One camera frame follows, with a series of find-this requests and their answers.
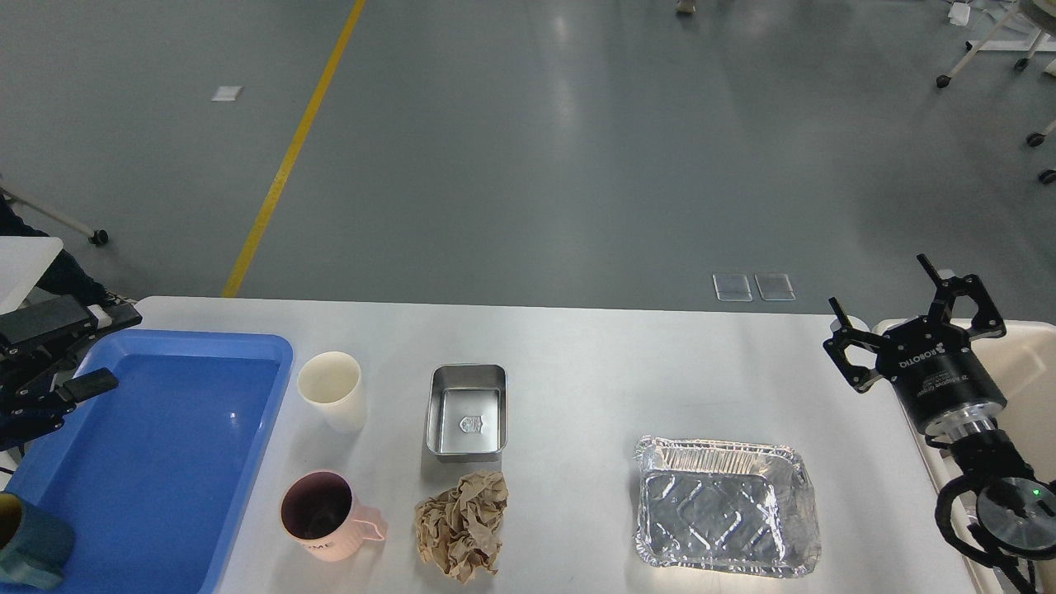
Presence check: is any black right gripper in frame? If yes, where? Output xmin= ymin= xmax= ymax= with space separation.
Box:
xmin=823 ymin=254 xmax=1008 ymax=434

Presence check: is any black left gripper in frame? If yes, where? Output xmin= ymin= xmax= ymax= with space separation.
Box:
xmin=1 ymin=296 xmax=143 ymax=450

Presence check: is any pink ribbed mug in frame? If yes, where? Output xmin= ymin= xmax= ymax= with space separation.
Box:
xmin=279 ymin=469 xmax=388 ymax=563

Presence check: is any stainless steel rectangular container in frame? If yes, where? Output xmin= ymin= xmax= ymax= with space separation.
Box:
xmin=425 ymin=364 xmax=508 ymax=464

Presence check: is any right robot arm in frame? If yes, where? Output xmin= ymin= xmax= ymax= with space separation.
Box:
xmin=823 ymin=253 xmax=1055 ymax=593

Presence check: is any seated person leg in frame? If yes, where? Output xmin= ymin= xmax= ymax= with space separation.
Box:
xmin=1 ymin=200 xmax=135 ymax=307

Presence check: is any rolling rack leg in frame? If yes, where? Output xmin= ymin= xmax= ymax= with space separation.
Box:
xmin=1 ymin=179 xmax=110 ymax=247

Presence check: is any right floor plate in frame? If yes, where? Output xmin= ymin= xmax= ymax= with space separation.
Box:
xmin=754 ymin=273 xmax=796 ymax=301

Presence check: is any floor plate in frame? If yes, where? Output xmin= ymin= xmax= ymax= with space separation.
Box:
xmin=754 ymin=273 xmax=796 ymax=301
xmin=712 ymin=273 xmax=753 ymax=302

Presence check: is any blue plastic tray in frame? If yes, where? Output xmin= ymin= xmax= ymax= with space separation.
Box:
xmin=7 ymin=328 xmax=293 ymax=593

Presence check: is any teal mug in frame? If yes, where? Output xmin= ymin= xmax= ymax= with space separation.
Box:
xmin=1 ymin=491 xmax=76 ymax=592

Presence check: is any left floor plate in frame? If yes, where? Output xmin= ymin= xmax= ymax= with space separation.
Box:
xmin=712 ymin=273 xmax=753 ymax=302

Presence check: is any aluminium foil tray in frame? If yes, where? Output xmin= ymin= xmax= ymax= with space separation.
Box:
xmin=634 ymin=437 xmax=822 ymax=578

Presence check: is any white paper cup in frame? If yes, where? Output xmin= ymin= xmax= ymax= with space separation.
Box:
xmin=295 ymin=352 xmax=367 ymax=433

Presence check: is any crumpled brown paper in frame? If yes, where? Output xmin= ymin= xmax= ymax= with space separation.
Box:
xmin=412 ymin=470 xmax=509 ymax=584

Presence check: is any white cart frame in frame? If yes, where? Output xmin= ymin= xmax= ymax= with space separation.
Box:
xmin=935 ymin=1 xmax=1055 ymax=89

